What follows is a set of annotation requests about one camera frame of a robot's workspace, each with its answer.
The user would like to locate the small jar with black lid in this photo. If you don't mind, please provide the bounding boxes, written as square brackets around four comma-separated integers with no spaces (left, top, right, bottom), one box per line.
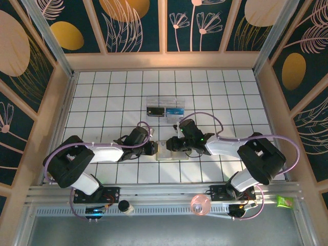
[118,200,135,215]

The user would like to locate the clear plastic box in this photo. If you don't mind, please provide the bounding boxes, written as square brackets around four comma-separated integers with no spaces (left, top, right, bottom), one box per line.
[145,96,186,126]

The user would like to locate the green snack packet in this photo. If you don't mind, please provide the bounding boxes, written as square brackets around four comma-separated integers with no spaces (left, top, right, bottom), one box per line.
[276,195,294,209]

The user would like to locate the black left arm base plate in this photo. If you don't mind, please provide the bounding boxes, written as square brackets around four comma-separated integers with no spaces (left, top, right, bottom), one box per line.
[73,186,121,204]

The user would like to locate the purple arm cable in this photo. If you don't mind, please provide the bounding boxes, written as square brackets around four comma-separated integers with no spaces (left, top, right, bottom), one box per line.
[43,121,154,221]
[178,112,300,221]

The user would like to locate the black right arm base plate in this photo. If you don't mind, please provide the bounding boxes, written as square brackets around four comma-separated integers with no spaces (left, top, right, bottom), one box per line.
[209,184,257,202]

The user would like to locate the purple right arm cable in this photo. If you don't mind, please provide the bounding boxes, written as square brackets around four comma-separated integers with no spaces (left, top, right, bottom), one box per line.
[178,112,300,221]

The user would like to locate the grey metal sheet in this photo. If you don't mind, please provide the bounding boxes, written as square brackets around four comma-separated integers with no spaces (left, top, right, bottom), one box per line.
[27,215,311,246]

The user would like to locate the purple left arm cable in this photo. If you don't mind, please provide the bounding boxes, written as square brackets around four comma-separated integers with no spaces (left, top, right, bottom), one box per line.
[43,121,154,221]

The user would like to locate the aluminium corner post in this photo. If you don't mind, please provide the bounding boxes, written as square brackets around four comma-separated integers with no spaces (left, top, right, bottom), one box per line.
[20,0,75,79]
[253,0,301,75]

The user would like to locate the black card with gold lines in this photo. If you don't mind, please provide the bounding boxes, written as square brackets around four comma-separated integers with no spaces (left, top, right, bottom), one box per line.
[147,107,165,117]

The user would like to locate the blue VIP card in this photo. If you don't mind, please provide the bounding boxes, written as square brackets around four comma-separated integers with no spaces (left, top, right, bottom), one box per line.
[166,107,185,116]

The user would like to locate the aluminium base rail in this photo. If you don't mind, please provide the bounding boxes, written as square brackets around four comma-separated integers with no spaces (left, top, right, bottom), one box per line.
[25,182,307,206]

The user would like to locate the grey slotted cable duct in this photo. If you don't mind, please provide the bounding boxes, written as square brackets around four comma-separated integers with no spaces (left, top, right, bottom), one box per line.
[35,206,231,216]

